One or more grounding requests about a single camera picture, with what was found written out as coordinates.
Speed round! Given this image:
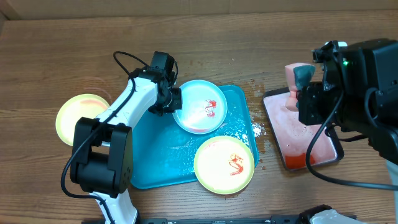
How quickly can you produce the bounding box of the pink and green sponge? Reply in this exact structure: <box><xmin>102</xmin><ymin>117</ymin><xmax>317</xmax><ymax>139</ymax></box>
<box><xmin>285</xmin><ymin>63</ymin><xmax>315</xmax><ymax>111</ymax></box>

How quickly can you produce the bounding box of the light blue plate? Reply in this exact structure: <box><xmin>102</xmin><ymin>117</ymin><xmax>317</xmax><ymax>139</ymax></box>
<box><xmin>173</xmin><ymin>80</ymin><xmax>228</xmax><ymax>134</ymax></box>

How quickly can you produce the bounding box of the yellow plate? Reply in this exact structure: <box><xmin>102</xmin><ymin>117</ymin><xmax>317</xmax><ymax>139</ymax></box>
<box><xmin>193</xmin><ymin>136</ymin><xmax>255</xmax><ymax>195</ymax></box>
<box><xmin>55</xmin><ymin>94</ymin><xmax>109</xmax><ymax>146</ymax></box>

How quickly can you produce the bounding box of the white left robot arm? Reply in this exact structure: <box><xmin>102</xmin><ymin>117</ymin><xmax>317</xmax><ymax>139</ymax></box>
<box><xmin>61</xmin><ymin>78</ymin><xmax>182</xmax><ymax>223</ymax></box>

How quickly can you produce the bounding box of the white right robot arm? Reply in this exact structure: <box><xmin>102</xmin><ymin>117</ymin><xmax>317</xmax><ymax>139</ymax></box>
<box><xmin>287</xmin><ymin>39</ymin><xmax>397</xmax><ymax>192</ymax></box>

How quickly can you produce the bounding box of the black tray with red water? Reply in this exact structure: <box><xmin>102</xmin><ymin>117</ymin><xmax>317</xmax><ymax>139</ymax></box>
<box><xmin>262</xmin><ymin>87</ymin><xmax>344</xmax><ymax>171</ymax></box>

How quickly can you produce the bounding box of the blue plastic tray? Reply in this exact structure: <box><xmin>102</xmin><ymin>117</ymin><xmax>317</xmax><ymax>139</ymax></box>
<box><xmin>131</xmin><ymin>85</ymin><xmax>259</xmax><ymax>189</ymax></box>

